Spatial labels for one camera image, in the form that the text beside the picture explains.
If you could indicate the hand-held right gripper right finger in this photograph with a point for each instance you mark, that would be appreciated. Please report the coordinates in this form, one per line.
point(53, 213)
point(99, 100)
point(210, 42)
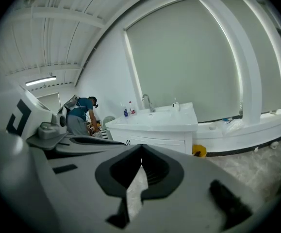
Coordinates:
point(164, 173)

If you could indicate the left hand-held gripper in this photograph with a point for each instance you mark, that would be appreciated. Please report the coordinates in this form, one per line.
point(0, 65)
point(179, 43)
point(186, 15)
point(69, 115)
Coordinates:
point(23, 115)

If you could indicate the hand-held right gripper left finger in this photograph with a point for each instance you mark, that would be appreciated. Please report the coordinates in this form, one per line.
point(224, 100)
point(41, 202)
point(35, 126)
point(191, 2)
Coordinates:
point(111, 173)

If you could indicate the black white patterned cloth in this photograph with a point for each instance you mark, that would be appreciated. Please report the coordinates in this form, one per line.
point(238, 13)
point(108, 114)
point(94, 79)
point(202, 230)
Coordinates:
point(102, 133)

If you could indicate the white vanity cabinet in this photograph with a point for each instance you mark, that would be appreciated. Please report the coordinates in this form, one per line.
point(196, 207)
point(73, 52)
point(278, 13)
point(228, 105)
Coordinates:
point(154, 139)

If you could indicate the yellow bin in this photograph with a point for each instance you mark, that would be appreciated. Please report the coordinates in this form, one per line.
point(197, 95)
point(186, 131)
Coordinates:
point(199, 151)

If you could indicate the white backpack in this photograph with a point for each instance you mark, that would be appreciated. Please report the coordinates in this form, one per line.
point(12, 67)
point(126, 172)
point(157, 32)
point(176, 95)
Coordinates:
point(70, 104)

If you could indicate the white wash basin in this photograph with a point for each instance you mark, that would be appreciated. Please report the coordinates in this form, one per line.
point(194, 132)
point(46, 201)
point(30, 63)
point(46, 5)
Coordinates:
point(154, 120)

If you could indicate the red capped white bottle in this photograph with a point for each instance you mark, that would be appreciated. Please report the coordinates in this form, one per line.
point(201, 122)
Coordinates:
point(132, 109)

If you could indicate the chrome faucet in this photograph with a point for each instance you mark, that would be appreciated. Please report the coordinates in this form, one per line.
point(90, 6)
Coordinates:
point(148, 103)

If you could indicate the ceiling tube light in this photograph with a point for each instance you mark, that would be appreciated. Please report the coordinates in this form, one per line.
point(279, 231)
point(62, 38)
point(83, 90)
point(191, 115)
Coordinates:
point(40, 80)

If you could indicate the clear plastic sheet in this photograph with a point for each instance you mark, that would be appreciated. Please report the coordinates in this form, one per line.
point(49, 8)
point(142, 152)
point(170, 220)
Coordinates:
point(235, 126)

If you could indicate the white window ledge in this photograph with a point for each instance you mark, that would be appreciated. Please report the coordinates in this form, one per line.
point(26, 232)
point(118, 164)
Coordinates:
point(247, 135)

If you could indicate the large grey roller blind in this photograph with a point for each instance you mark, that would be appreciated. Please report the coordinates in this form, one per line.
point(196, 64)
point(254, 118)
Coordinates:
point(179, 62)

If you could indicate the small white round object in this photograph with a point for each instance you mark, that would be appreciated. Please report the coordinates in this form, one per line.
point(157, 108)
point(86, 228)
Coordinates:
point(275, 144)

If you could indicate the white window pillar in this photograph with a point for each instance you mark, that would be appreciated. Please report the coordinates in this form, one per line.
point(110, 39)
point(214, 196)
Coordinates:
point(242, 64)

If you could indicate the narrow grey roller blind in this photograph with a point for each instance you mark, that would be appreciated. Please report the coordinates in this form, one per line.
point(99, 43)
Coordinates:
point(261, 57)

